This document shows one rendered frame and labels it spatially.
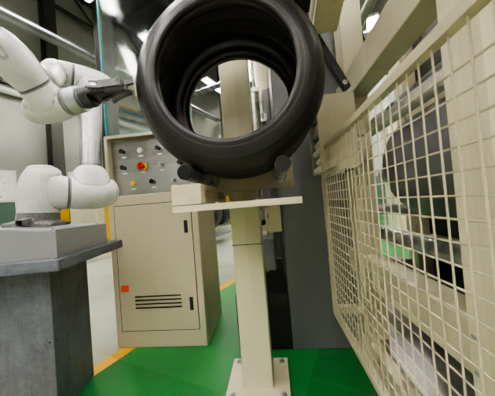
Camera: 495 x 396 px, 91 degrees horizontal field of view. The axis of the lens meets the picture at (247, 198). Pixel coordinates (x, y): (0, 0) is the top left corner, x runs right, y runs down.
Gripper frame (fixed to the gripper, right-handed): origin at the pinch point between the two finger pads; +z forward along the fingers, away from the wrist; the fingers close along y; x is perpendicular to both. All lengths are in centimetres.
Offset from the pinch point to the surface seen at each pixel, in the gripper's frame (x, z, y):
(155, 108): 16.5, 9.3, -12.1
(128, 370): 117, -54, 39
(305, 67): 16, 52, -12
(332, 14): -12, 72, 12
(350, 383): 132, 51, 30
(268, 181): 41, 36, 23
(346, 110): 21, 71, 19
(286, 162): 40, 42, -11
